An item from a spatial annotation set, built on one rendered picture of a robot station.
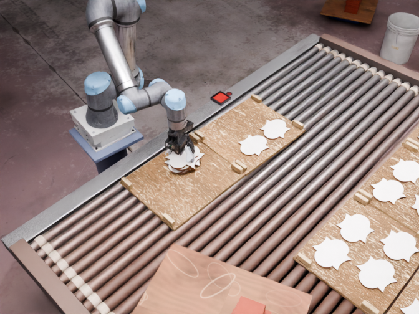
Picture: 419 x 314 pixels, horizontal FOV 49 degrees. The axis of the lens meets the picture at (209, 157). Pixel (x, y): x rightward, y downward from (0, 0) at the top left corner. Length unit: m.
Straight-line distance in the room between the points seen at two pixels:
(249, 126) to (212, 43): 2.41
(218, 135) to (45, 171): 1.66
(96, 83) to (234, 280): 1.05
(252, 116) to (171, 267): 0.96
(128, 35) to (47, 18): 3.30
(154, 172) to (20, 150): 1.84
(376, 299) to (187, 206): 0.78
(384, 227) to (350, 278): 0.28
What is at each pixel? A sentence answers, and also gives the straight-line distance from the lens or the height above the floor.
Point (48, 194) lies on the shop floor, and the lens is 3.29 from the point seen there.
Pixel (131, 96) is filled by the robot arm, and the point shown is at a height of 1.34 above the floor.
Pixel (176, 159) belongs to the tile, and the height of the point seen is 1.00.
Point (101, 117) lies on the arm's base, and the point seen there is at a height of 1.03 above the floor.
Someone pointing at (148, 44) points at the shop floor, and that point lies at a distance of 4.55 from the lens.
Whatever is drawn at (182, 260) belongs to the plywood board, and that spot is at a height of 1.04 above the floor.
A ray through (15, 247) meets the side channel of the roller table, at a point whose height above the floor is 0.95.
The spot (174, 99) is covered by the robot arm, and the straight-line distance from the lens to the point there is 1.69.
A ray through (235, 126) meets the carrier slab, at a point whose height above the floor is 0.94.
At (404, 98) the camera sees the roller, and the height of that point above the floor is 0.92.
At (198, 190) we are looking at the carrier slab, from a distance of 1.91.
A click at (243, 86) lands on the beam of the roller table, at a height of 0.91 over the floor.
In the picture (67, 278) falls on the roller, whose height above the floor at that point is 0.91.
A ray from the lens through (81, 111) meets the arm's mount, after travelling 2.29.
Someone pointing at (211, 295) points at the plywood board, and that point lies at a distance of 1.53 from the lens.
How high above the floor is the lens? 2.40
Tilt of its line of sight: 46 degrees down
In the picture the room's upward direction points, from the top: straight up
